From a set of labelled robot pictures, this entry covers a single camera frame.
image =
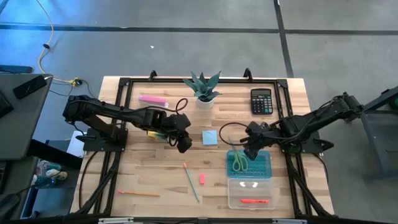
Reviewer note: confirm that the orange highlighter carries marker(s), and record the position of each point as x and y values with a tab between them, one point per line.
253	201

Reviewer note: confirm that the orange pencil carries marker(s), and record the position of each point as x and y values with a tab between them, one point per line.
138	193

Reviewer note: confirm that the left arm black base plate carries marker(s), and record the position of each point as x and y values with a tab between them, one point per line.
102	145

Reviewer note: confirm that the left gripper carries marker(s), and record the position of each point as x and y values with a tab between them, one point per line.
182	130

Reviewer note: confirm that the pink eraser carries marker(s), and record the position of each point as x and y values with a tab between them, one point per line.
202	179

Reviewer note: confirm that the grey side table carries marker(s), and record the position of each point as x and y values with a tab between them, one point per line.
18	130

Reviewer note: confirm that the pile of colourful items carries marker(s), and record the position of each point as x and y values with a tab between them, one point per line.
49	174

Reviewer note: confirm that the black metal stand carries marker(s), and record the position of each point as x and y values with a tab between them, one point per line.
377	101

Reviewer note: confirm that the black aluminium table frame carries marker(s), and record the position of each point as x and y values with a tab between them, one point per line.
155	80

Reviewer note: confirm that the potted plant white pot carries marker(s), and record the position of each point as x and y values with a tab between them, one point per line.
203	90

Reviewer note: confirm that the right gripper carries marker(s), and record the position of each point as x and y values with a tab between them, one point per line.
258	137

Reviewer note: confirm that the blue sticky note pad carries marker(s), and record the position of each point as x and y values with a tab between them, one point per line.
210	137

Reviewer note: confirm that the yellow green crayon box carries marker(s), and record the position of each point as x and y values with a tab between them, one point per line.
155	136

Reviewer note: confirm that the green pencil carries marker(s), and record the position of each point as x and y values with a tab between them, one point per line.
191	182

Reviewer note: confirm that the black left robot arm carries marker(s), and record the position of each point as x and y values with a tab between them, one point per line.
124	113

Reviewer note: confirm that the white paper sheet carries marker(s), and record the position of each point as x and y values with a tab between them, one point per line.
74	146

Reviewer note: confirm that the black calculator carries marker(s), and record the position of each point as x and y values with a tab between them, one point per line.
261	101

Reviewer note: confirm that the blue storage bin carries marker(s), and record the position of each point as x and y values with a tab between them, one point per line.
26	202

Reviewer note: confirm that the black smartphone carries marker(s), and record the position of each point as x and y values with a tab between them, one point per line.
29	87

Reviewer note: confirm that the green round object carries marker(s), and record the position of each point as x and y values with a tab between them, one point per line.
395	102

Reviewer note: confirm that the silver metal bracket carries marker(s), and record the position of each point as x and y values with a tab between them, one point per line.
115	220
289	221

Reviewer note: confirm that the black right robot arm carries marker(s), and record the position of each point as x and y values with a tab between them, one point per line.
311	121

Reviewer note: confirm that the pink highlighter pack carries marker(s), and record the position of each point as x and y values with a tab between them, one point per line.
152	100

